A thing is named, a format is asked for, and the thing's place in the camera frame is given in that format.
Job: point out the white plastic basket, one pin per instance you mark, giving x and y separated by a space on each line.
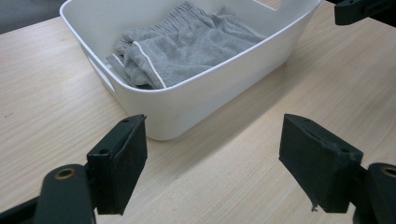
186 102

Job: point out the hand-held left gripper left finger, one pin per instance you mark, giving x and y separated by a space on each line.
120 168

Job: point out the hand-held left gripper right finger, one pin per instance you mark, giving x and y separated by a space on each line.
317 161

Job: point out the grey pants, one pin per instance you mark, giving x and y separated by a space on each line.
186 46

